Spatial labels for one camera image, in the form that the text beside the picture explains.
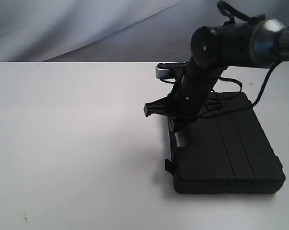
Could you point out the black plastic tool case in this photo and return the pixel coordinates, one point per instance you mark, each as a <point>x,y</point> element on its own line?
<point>226,154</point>

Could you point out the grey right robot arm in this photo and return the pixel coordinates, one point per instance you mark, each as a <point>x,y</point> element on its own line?
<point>264,44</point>

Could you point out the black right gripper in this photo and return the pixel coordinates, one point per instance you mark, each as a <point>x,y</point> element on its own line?
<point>194,88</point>

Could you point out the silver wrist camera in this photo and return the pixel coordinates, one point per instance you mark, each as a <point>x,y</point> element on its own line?
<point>169,70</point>

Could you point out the grey backdrop cloth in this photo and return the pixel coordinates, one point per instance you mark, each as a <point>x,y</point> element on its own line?
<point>102,30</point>

